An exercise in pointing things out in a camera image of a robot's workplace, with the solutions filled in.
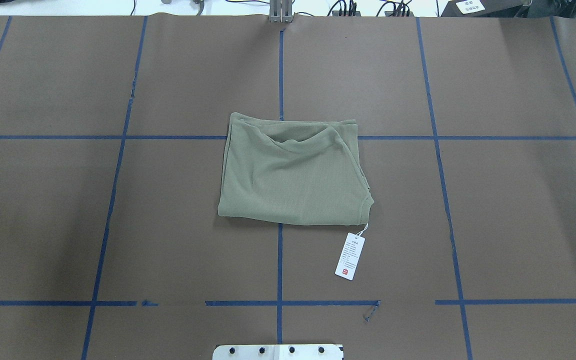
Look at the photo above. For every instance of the aluminium frame post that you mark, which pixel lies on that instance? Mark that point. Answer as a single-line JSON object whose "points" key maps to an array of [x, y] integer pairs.
{"points": [[281, 11]]}

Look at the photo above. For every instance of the white shirt price tag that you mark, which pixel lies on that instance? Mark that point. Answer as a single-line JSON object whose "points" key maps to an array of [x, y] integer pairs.
{"points": [[350, 255]]}

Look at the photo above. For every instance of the olive green long-sleeve shirt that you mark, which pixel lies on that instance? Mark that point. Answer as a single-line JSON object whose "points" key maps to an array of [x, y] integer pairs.
{"points": [[305, 173]]}

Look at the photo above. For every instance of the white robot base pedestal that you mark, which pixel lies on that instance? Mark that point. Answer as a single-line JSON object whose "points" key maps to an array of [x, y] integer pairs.
{"points": [[279, 352]]}

